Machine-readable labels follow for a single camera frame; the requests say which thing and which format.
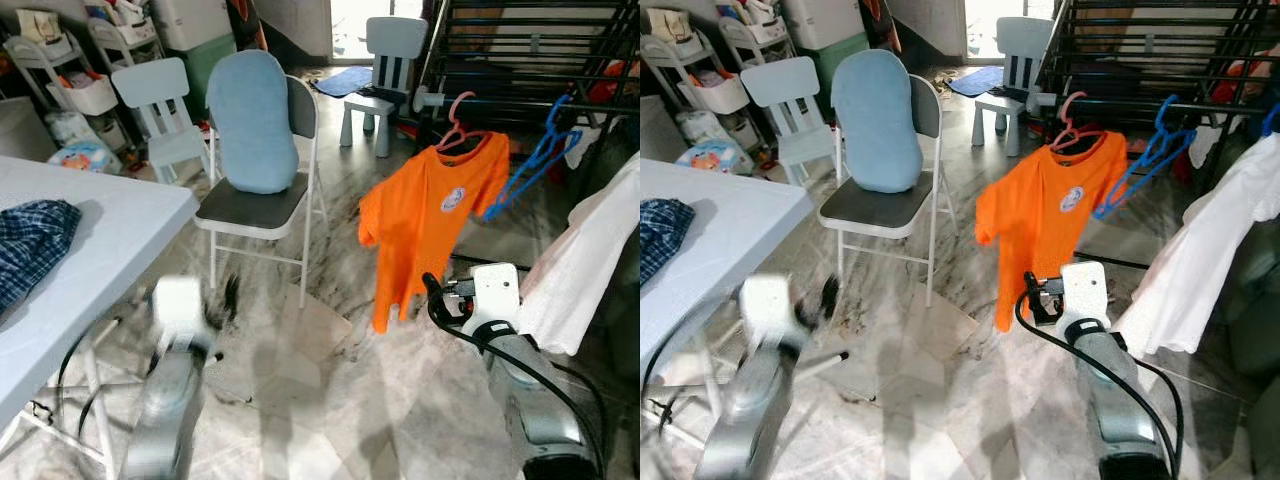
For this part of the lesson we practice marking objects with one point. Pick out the white plastic folding table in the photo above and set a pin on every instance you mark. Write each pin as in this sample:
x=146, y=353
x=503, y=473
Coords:
x=110, y=230
x=730, y=230

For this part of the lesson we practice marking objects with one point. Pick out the orange t-shirt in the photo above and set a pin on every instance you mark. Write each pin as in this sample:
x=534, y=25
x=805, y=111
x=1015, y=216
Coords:
x=1040, y=220
x=420, y=220

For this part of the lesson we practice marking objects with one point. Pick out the blue plaid shirt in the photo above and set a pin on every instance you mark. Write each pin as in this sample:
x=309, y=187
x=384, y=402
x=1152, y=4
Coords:
x=665, y=235
x=35, y=250

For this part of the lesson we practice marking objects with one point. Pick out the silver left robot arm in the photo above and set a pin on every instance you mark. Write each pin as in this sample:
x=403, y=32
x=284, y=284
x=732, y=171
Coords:
x=165, y=420
x=745, y=420

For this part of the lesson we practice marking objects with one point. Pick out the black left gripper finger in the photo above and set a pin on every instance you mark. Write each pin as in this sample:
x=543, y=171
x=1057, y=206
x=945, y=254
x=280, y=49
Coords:
x=229, y=292
x=828, y=292

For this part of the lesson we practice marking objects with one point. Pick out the white storage container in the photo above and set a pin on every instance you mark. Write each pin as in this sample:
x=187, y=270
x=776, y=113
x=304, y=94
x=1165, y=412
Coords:
x=190, y=20
x=820, y=20

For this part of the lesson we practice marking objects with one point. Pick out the pink plastic hanger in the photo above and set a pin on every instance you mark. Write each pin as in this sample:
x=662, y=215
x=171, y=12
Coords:
x=1067, y=112
x=452, y=112

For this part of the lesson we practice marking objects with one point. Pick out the white child chair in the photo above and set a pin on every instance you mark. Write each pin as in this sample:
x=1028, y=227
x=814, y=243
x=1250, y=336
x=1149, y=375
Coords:
x=395, y=40
x=150, y=85
x=780, y=85
x=1025, y=40

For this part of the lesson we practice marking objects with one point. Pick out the white grey folding chair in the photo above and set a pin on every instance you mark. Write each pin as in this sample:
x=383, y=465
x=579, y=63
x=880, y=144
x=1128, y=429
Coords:
x=875, y=210
x=250, y=210

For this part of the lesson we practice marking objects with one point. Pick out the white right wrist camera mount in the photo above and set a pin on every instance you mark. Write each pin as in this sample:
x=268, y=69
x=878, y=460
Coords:
x=497, y=295
x=1085, y=295

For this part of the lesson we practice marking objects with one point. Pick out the light blue cushion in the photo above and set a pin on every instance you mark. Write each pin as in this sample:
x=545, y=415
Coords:
x=875, y=120
x=250, y=120

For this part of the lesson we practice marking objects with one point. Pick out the blue floor mat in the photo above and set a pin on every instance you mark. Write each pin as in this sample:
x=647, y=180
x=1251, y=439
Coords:
x=975, y=82
x=345, y=82

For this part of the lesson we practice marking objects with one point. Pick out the green plastic basket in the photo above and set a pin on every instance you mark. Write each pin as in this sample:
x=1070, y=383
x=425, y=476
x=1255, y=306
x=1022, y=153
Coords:
x=205, y=60
x=835, y=60

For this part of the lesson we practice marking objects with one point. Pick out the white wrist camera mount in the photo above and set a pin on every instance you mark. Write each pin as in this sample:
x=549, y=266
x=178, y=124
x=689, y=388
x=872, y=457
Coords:
x=768, y=310
x=180, y=310
x=497, y=295
x=1085, y=295

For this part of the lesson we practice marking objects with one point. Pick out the round blue cartoon plate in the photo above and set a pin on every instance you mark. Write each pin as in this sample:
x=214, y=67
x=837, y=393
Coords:
x=85, y=158
x=715, y=158

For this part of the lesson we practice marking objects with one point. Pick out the black metal drying rack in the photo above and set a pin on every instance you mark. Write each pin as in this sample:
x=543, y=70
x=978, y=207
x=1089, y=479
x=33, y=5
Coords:
x=1130, y=103
x=515, y=101

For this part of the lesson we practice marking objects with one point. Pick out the white basket shelf cart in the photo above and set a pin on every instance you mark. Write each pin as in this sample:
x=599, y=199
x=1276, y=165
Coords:
x=85, y=95
x=125, y=35
x=715, y=95
x=755, y=35

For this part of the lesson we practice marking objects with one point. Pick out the white t-shirt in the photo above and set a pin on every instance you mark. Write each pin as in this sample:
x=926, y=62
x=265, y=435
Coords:
x=580, y=270
x=1200, y=270

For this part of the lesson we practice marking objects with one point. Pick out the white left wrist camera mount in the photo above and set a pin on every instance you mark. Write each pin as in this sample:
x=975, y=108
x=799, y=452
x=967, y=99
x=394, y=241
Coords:
x=768, y=310
x=180, y=310

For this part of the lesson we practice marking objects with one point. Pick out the blue plastic hanger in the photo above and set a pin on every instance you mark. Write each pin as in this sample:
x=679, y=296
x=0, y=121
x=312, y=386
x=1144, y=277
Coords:
x=530, y=165
x=1272, y=118
x=1140, y=168

